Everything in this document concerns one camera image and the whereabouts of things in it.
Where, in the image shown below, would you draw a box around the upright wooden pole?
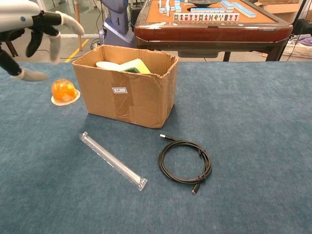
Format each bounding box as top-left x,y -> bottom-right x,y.
74,0 -> 83,52

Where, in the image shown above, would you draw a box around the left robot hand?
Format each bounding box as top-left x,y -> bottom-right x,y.
0,0 -> 85,82

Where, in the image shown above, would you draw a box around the yellow sponge block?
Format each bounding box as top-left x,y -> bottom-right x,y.
117,58 -> 152,75

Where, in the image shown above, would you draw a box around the blue felt table mat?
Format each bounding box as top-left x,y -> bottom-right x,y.
0,60 -> 312,234

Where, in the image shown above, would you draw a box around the white plastic basket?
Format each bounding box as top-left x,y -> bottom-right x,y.
282,40 -> 312,59

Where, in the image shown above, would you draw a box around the brown cardboard box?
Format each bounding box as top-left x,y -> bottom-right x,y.
72,44 -> 179,129

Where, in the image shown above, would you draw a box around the long blue-backed tile row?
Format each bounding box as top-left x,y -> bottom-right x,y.
233,1 -> 257,18

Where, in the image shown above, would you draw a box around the short blue-backed tile row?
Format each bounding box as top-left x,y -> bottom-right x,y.
191,7 -> 226,14

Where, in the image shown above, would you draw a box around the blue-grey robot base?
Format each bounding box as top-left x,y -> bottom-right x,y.
98,0 -> 136,48

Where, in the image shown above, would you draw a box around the stacked blue-backed tiles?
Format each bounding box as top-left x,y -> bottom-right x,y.
220,0 -> 235,10

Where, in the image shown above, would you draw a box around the black cable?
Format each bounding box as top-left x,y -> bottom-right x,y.
157,134 -> 213,195

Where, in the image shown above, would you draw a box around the dark slanted table leg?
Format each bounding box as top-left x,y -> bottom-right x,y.
4,41 -> 19,58

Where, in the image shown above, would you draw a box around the brown mahjong table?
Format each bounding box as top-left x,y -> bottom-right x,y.
134,0 -> 293,61

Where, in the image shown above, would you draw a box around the orange fruit jelly cup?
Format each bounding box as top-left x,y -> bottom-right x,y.
51,78 -> 81,106

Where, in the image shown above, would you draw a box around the white paper cup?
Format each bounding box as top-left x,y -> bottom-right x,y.
96,60 -> 122,71

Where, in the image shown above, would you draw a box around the clear plastic tube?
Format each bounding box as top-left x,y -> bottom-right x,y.
78,131 -> 149,192

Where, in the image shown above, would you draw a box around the open background cardboard carton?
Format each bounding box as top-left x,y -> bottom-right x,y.
258,0 -> 312,22

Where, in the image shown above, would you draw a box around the face-up mahjong tile row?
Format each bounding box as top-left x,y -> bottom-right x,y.
173,13 -> 240,22

